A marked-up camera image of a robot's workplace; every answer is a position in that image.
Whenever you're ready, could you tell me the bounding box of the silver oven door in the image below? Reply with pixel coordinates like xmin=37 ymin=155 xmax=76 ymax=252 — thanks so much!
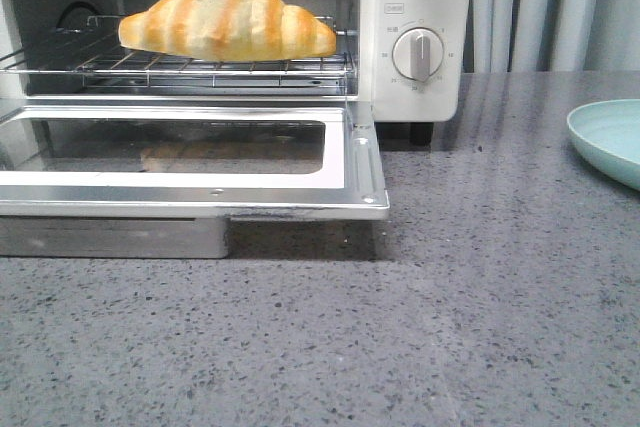
xmin=1 ymin=97 xmax=389 ymax=258

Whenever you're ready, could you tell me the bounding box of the white Toshiba toaster oven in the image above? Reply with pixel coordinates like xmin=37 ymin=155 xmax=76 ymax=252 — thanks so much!
xmin=0 ymin=0 xmax=474 ymax=148

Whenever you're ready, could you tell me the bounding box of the golden croissant bread roll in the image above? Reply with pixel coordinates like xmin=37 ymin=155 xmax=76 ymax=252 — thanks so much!
xmin=118 ymin=0 xmax=336 ymax=62

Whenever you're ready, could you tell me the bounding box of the lower white timer knob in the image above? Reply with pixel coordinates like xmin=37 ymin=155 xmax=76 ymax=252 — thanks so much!
xmin=392 ymin=28 xmax=444 ymax=82

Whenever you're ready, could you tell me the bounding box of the light green plate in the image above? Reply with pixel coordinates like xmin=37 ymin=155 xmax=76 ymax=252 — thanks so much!
xmin=566 ymin=99 xmax=639 ymax=190

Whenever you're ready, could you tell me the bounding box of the white pleated curtain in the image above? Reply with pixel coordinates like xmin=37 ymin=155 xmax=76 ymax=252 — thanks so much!
xmin=463 ymin=0 xmax=639 ymax=73

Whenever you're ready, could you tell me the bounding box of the metal wire oven rack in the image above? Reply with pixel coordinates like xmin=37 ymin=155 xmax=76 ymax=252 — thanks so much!
xmin=1 ymin=16 xmax=357 ymax=96

